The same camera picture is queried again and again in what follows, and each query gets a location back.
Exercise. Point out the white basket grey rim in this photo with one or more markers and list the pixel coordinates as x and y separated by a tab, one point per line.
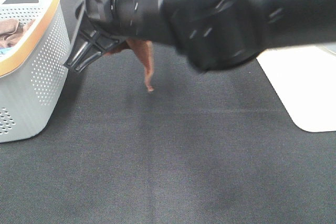
304	80

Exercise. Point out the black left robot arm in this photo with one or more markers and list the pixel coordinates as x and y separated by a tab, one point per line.
213	34

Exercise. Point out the brown microfibre towel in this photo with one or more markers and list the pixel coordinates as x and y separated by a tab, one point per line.
143	50

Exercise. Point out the grey perforated basket orange rim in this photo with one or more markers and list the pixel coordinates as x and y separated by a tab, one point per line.
31	76

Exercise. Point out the black table cloth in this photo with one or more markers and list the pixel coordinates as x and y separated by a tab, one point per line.
202	148

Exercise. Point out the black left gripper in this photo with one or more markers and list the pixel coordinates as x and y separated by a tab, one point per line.
89	41

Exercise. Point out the brown towel in basket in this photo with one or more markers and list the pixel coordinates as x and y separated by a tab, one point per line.
12	31

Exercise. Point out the blue cloth in basket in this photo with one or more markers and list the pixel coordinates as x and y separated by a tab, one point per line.
4	51

